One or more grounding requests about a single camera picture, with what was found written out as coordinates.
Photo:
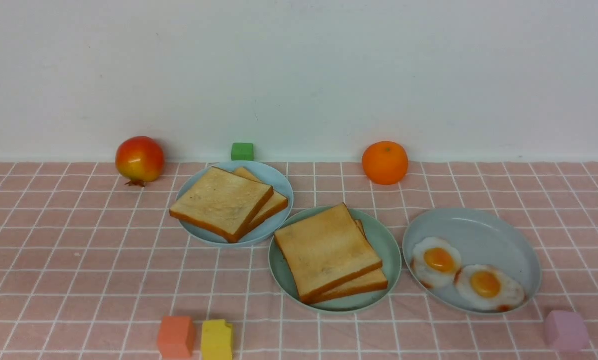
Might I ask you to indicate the toast slice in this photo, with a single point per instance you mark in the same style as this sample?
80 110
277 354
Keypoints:
274 205
324 250
222 203
364 285

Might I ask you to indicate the light blue bread plate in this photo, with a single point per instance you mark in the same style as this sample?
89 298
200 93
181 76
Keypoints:
268 175

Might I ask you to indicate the green cube block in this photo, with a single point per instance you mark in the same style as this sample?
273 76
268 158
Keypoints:
242 152

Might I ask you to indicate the orange mandarin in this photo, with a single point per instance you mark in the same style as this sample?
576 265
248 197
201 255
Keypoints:
385 163

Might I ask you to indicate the green centre plate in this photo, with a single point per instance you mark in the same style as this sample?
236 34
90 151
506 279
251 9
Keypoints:
335 260

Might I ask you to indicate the red yellow pomegranate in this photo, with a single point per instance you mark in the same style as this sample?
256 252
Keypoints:
141 160

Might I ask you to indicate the fried egg left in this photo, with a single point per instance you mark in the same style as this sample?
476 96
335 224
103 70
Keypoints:
435 262

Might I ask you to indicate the fried egg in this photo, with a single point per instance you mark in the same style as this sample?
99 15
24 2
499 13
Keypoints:
488 289
435 262

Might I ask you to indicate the yellow notched block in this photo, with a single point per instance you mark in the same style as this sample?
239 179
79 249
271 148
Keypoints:
217 337

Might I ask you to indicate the grey blue egg plate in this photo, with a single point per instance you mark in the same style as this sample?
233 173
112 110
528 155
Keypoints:
481 238

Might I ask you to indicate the orange cube block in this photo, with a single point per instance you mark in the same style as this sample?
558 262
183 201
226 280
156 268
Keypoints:
176 337

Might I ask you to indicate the fried egg front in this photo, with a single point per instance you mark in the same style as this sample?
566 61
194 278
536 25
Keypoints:
488 289

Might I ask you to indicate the pink house block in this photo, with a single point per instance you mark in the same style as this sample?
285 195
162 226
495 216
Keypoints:
566 332

